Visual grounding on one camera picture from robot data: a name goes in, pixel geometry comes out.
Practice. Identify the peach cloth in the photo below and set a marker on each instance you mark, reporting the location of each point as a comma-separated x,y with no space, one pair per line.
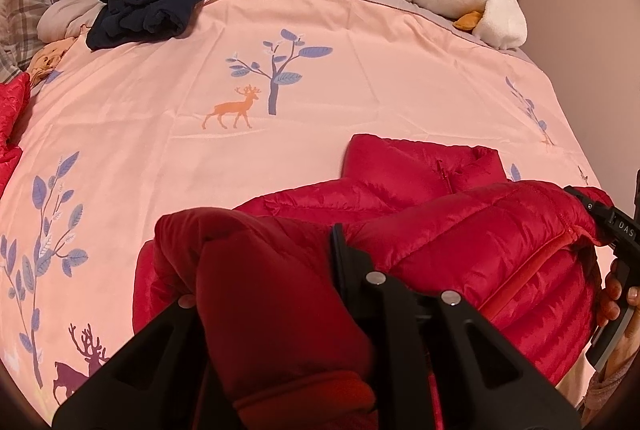
47,60

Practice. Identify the person's right hand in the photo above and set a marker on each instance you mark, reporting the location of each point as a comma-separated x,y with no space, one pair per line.
610,297

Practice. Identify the red down jacket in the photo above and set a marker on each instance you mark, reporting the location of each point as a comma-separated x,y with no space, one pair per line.
450,230

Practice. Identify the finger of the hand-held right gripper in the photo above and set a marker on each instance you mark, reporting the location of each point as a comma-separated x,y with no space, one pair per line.
587,205

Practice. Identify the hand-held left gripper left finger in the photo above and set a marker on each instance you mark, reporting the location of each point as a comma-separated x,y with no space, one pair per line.
150,385

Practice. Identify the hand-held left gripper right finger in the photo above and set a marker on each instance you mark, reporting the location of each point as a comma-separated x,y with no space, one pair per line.
400,335

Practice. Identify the pink folded down jacket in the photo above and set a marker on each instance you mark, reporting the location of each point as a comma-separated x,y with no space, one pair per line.
11,125

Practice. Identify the pink deer print quilt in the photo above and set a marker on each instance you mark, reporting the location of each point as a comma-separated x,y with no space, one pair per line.
175,135

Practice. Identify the grey garment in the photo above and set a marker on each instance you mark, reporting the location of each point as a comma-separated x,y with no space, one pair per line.
65,18

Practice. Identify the person's right forearm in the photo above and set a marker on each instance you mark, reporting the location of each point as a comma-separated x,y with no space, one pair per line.
605,390

